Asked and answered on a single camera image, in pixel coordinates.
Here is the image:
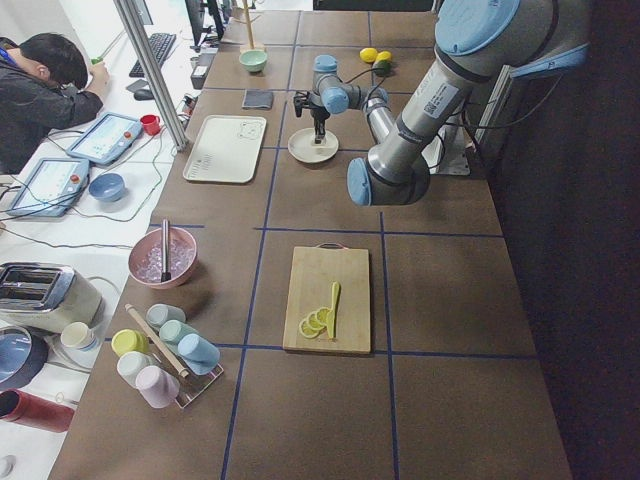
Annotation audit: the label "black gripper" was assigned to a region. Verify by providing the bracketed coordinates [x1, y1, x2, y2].
[310, 103, 330, 140]

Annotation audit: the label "cream round plate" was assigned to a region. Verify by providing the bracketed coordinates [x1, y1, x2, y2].
[287, 128, 339, 164]

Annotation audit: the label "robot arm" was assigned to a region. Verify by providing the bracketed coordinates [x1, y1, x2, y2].
[310, 1, 593, 206]

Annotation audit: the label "white bear tray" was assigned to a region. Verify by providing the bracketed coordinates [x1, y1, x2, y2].
[182, 115, 266, 184]

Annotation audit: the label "folded grey cloth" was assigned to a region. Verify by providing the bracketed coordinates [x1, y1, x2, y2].
[242, 89, 274, 110]

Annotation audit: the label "yellow lemon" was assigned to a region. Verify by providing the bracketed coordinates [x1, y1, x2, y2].
[359, 47, 378, 64]
[375, 50, 392, 63]

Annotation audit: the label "mint green bowl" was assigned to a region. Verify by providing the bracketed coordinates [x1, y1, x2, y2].
[239, 50, 268, 74]

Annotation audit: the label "wooden mug tree stand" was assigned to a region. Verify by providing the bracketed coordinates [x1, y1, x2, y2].
[240, 0, 266, 53]

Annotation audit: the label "wooden cutting board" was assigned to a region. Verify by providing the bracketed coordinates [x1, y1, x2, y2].
[282, 246, 371, 354]

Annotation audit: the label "red mug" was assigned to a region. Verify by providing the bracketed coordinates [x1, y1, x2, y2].
[139, 114, 161, 136]

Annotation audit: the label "black keyboard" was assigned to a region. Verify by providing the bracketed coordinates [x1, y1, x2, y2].
[129, 33, 176, 78]

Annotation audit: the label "black computer mouse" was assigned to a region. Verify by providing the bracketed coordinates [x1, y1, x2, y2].
[133, 88, 154, 101]

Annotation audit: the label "lemon slice far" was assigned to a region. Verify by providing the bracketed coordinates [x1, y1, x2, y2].
[316, 307, 331, 327]

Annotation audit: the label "lemon slice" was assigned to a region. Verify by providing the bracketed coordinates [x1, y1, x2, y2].
[298, 319, 321, 339]
[316, 307, 331, 327]
[306, 312, 326, 331]

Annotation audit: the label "yellow-green plastic knife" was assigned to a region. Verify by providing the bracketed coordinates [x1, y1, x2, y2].
[326, 281, 341, 339]

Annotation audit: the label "lemon slice middle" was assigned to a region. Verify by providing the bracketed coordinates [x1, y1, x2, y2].
[306, 312, 326, 331]

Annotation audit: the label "lemon slice near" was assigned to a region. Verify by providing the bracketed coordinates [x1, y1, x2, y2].
[298, 319, 321, 339]

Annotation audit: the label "steel black-tipped tongs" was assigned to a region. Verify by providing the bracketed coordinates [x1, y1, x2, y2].
[160, 219, 171, 283]

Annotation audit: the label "teach pendant far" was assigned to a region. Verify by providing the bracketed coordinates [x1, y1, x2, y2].
[65, 112, 142, 165]

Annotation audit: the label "teach pendant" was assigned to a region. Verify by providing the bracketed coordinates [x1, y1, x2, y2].
[65, 112, 142, 165]
[7, 158, 90, 218]

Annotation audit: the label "blue bowl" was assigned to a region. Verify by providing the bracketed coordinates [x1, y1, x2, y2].
[89, 173, 126, 203]

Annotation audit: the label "pink bowl with ice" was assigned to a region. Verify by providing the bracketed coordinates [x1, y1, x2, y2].
[128, 227, 198, 290]

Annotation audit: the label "grey cup in rack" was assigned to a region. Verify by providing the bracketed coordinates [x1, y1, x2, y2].
[146, 303, 186, 330]

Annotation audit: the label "mint green cup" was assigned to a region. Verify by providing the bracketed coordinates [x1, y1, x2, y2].
[159, 319, 197, 354]

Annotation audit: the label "light blue cup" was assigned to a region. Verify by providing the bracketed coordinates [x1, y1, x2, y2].
[178, 333, 221, 375]

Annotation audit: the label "seated person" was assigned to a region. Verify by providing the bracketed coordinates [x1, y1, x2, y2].
[1, 33, 109, 175]

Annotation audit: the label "teach pendant near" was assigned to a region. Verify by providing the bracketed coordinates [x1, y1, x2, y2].
[7, 158, 90, 218]

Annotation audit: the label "yellow cup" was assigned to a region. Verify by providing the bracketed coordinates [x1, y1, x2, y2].
[111, 329, 149, 357]

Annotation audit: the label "white cup in rack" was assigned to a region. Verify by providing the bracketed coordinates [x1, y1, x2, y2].
[117, 351, 159, 388]

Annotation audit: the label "pink cup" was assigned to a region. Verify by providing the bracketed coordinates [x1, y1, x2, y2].
[135, 365, 180, 409]

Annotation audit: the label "cream blue-striped cup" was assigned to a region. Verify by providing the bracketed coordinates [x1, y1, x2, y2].
[60, 322, 98, 351]

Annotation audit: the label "cream steel toaster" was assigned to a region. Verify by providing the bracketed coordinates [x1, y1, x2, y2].
[1, 262, 102, 333]

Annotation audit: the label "red thermos bottle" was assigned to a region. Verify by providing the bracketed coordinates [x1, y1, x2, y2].
[1, 389, 75, 433]

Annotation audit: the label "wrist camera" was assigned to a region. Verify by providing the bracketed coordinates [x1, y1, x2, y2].
[293, 91, 315, 118]

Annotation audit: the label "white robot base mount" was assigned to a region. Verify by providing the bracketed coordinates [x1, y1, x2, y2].
[422, 125, 471, 176]

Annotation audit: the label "aluminium frame post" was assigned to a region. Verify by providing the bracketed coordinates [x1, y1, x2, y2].
[113, 0, 188, 152]

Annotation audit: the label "white wire cup rack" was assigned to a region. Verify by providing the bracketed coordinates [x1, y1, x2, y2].
[150, 344, 224, 409]

